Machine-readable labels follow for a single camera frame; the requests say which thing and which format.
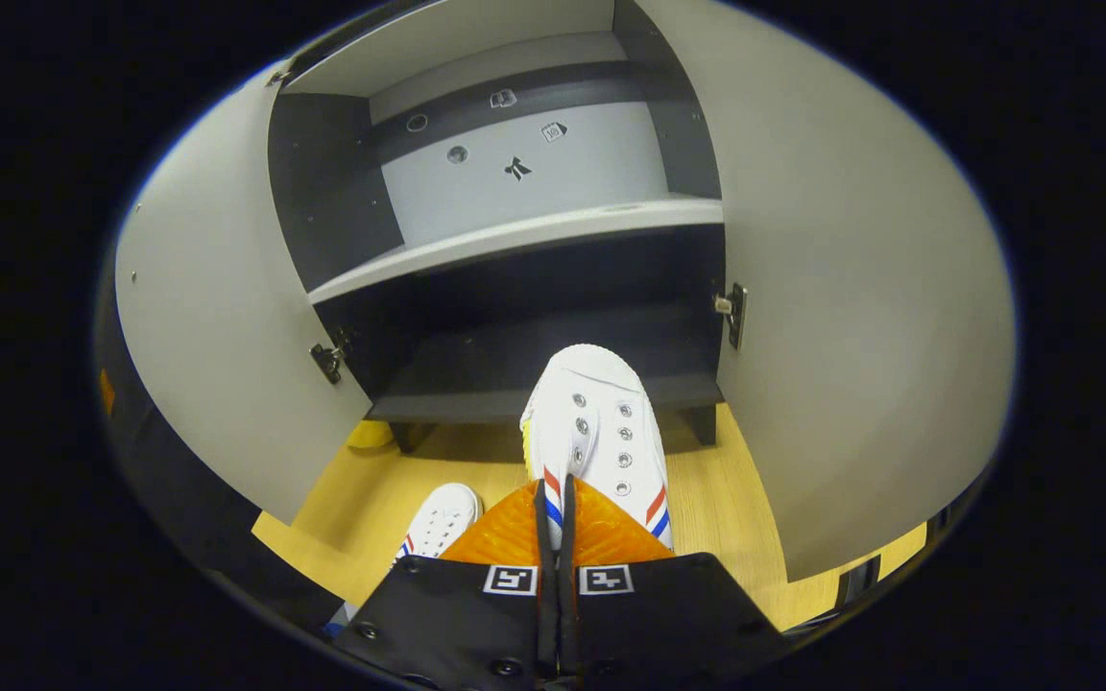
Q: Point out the white canvas shoe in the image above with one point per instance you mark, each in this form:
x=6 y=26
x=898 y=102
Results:
x=601 y=403
x=443 y=518

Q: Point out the white shoe cabinet door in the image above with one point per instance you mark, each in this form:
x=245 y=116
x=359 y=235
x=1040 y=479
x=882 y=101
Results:
x=851 y=317
x=217 y=317

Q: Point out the yellow round object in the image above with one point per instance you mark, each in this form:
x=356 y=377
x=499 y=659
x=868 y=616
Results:
x=371 y=435

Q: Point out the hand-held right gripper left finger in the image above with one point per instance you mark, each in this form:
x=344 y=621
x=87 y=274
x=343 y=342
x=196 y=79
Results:
x=544 y=624

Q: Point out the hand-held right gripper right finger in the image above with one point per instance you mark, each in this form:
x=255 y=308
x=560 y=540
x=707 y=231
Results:
x=569 y=624

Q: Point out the metal door hinge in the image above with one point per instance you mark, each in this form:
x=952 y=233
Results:
x=733 y=312
x=328 y=360

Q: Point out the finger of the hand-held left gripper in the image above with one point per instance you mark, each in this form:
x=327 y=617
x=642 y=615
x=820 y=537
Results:
x=108 y=392

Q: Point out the white cabinet shelf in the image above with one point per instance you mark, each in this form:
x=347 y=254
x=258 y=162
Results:
x=438 y=48
x=515 y=240

